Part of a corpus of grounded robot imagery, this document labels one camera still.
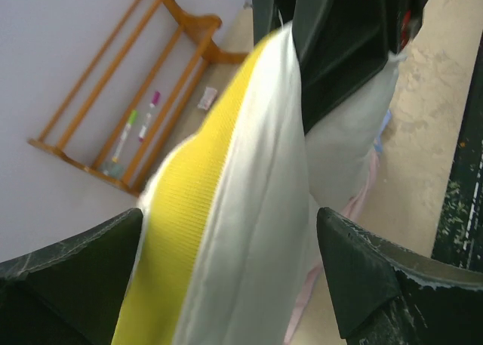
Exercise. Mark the white eraser box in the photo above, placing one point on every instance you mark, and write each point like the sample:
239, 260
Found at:
208, 98

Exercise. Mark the green capped marker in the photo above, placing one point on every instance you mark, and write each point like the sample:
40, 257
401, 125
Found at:
124, 135

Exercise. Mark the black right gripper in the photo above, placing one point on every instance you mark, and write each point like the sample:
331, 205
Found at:
341, 44

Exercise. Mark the magenta capped marker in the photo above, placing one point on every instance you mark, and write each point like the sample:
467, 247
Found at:
148, 116

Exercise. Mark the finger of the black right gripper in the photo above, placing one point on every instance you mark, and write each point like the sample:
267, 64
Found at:
269, 15

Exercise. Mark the small teal item on rack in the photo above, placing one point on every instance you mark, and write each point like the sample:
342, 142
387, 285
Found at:
112, 169

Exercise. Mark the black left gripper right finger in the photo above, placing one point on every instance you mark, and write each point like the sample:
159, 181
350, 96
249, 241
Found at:
437, 303

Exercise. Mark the wooden rack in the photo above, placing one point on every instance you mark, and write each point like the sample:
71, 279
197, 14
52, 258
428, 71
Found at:
153, 45

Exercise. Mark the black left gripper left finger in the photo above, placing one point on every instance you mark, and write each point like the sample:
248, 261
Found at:
70, 292

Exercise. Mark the black table front rail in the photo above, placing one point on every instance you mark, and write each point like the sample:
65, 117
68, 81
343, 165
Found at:
458, 240

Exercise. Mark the white and yellow pillow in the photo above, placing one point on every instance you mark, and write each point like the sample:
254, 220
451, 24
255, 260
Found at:
228, 252

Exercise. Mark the blue and pink printed pillowcase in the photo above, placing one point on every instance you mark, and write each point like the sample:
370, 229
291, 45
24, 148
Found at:
358, 280

